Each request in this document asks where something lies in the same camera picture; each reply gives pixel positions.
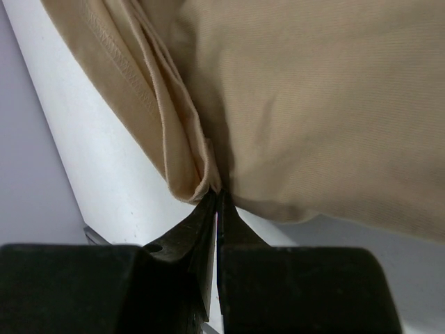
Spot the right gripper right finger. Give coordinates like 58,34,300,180
216,191,402,333

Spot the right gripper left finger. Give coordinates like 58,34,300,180
1,193,216,333

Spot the aluminium rail frame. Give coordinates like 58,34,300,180
83,226,110,246

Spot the beige t-shirt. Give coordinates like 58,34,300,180
43,1,444,242

